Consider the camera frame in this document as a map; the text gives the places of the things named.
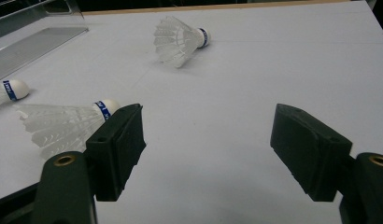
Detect clear plastic bin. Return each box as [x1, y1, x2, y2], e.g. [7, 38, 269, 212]
[0, 0, 90, 83]

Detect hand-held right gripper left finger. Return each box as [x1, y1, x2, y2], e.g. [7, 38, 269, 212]
[85, 103, 147, 203]

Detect white table cover board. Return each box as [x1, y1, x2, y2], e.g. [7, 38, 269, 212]
[0, 1, 383, 224]

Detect white feather shuttlecock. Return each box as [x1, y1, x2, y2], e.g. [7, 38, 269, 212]
[0, 78, 30, 113]
[13, 98, 121, 161]
[153, 15, 212, 69]

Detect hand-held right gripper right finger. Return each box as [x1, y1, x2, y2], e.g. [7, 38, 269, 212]
[269, 103, 354, 203]

